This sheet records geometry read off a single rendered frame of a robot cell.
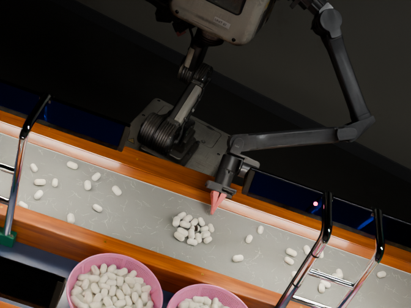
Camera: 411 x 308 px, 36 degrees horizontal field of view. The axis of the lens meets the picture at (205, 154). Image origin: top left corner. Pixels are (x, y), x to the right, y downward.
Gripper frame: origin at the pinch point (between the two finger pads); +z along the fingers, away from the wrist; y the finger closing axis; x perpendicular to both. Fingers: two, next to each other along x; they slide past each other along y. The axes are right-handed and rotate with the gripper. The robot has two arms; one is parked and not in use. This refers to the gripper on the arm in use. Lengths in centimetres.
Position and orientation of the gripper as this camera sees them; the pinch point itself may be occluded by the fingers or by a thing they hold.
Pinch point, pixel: (212, 211)
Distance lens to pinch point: 212.0
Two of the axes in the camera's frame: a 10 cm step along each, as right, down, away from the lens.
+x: -1.4, 1.6, 9.8
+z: -3.2, 9.2, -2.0
